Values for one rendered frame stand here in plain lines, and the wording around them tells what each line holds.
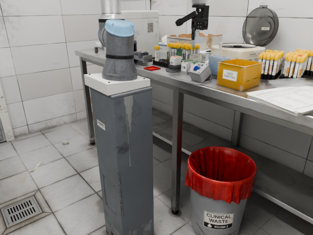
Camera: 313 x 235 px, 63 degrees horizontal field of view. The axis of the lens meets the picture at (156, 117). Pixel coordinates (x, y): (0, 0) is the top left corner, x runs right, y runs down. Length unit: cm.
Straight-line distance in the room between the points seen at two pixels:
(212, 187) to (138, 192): 36
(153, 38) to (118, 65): 74
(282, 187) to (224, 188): 44
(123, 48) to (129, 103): 22
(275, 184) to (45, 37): 234
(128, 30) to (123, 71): 16
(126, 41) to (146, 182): 68
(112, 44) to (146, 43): 69
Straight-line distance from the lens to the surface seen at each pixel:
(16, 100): 284
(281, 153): 183
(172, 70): 136
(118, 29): 104
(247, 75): 109
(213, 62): 128
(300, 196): 160
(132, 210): 135
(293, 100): 100
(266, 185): 160
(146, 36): 173
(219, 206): 137
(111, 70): 106
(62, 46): 287
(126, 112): 106
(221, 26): 190
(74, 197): 191
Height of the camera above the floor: 118
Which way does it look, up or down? 23 degrees down
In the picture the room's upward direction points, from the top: straight up
